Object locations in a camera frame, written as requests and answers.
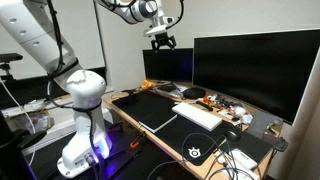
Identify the black looping cable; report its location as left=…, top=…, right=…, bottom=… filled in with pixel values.
left=146, top=132, right=242, bottom=180

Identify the small black monitor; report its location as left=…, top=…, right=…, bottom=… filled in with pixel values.
left=142, top=47, right=195, bottom=83

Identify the white cable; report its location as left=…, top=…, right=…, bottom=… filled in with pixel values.
left=0, top=78, right=38, bottom=168

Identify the white keyboard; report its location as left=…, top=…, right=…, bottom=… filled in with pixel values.
left=171, top=101, right=223, bottom=132

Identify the orange crumpled cloth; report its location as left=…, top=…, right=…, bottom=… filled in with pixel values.
left=140, top=79, right=157, bottom=92

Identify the clear plastic bag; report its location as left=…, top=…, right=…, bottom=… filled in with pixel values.
left=3, top=99, right=54, bottom=134

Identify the black computer mouse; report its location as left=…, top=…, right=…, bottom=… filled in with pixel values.
left=224, top=126, right=243, bottom=143

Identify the orange tipped black clamp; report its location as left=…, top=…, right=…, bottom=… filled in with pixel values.
left=129, top=131, right=148, bottom=150

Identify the black round pouch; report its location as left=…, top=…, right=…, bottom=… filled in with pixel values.
left=182, top=86, right=207, bottom=100

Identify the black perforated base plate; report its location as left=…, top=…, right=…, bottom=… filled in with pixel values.
left=26, top=119, right=198, bottom=180

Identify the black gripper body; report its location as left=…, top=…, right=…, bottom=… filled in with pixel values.
left=152, top=31, right=176, bottom=46

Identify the white power strip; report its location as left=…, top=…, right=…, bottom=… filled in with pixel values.
left=213, top=148, right=260, bottom=180

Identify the black marker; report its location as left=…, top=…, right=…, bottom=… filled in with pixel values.
left=195, top=100, right=214, bottom=112

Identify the black camera on tripod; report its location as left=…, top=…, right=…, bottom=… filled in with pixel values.
left=0, top=52, right=24, bottom=81

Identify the black desk mat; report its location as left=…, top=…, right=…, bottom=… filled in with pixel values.
left=111, top=90, right=275, bottom=167

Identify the grey monitor stand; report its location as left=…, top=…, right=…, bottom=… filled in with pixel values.
left=247, top=109, right=284, bottom=140

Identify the small orange toy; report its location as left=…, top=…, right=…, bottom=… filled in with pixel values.
left=203, top=95, right=218, bottom=105

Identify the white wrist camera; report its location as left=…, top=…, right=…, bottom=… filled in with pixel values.
left=162, top=15, right=176, bottom=26

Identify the large black monitor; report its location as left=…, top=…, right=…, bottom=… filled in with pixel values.
left=192, top=28, right=320, bottom=126

